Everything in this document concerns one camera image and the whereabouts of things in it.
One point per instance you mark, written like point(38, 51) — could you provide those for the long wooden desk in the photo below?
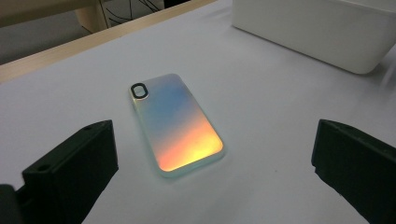
point(90, 18)

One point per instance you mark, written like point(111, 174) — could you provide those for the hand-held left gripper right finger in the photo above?
point(358, 168)

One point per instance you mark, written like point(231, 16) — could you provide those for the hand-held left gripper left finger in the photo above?
point(68, 174)

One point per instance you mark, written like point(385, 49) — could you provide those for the white plastic container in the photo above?
point(311, 28)

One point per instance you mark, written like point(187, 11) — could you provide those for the white paper sheet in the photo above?
point(264, 109)

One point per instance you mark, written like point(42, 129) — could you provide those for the iridescent phone case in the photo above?
point(177, 124)

